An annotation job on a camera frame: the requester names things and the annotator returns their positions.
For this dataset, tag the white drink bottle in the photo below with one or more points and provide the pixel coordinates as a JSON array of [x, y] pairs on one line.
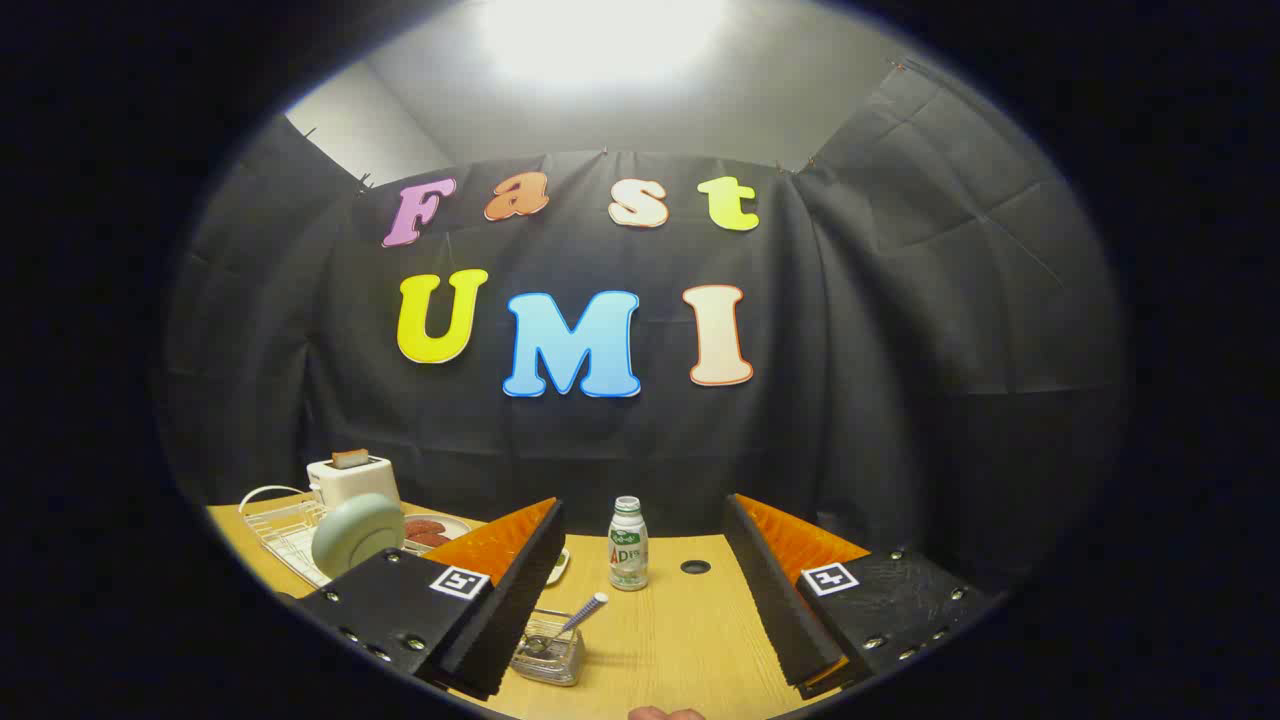
[[628, 555]]

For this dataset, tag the white divided tray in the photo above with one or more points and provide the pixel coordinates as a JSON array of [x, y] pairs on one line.
[[558, 568]]

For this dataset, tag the black table grommet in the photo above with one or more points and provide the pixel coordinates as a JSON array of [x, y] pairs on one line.
[[695, 567]]

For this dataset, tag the white drain tray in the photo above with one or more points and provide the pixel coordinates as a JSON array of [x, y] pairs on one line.
[[302, 555]]

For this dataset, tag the clear perforated basket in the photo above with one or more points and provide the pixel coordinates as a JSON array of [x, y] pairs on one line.
[[550, 662]]

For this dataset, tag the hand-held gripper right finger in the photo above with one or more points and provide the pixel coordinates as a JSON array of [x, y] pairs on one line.
[[775, 600]]

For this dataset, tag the beige round plate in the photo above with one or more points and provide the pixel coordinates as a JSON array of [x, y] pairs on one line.
[[455, 522]]

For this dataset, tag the white toaster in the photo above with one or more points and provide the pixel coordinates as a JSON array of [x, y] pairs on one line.
[[350, 482]]

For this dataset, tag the green plate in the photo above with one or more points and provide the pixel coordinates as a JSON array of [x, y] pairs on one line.
[[355, 535]]

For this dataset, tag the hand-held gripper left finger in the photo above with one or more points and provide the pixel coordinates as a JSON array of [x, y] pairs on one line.
[[520, 590]]

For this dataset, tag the brown toast slice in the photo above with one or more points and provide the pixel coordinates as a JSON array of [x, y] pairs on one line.
[[350, 459]]

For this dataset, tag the red meat slice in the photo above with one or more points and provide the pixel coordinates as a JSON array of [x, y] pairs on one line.
[[424, 527], [430, 540]]

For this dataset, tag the black backdrop cloth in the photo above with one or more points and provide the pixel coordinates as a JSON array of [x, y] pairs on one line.
[[900, 350]]

